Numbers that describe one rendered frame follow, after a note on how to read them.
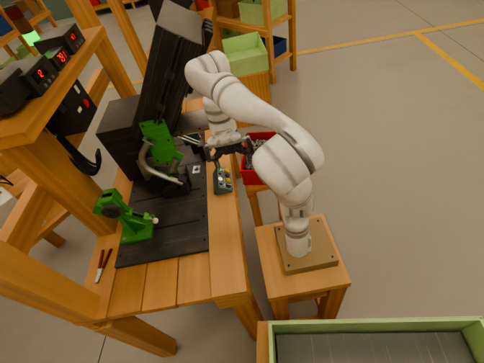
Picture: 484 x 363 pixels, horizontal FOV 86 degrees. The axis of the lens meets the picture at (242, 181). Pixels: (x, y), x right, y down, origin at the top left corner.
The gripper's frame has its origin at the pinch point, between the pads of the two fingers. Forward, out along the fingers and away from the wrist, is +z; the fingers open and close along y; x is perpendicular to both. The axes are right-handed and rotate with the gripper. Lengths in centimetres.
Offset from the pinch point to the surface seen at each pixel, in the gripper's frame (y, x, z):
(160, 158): 37, -36, 21
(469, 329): -61, 49, 41
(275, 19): -71, -300, 58
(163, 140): 32, -38, 12
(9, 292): 71, 26, 8
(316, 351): -15, 47, 45
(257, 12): -49, -294, 44
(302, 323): -12, 41, 34
